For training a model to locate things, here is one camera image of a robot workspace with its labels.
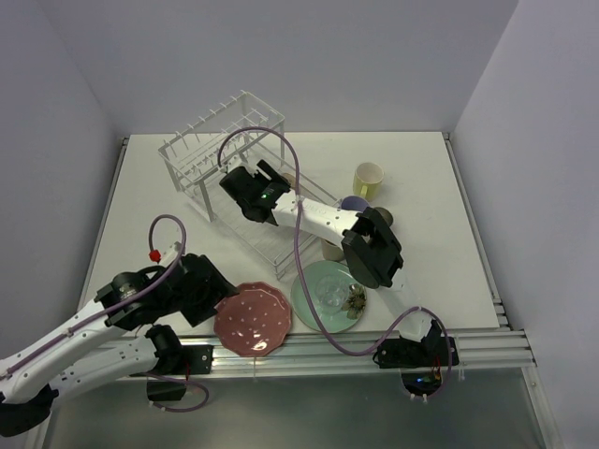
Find pale yellow mug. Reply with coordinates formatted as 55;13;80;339
353;162;385;202

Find clear faceted drinking glass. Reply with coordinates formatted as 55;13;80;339
315;275;350;309

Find beige floral ceramic bowl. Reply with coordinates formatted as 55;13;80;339
281;172;299;190

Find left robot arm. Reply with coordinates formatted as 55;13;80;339
1;253;239;438

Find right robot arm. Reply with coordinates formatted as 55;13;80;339
220;158;438;365

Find pink polka dot plate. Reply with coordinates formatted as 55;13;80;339
213;282;292;357

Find lavender cup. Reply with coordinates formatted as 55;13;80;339
340;196;370;212

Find beige cup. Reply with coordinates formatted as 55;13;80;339
321;239;344;262

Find small metal cup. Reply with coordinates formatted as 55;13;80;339
374;207;394;226

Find mint green floral plate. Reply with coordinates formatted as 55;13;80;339
303;260;367;333

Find white wire dish rack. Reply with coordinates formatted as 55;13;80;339
158;91;338;278

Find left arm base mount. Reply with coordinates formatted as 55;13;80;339
146;344;213;405

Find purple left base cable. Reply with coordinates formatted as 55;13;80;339
149;377;211;414

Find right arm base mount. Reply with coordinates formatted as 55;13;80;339
373;320;460;403

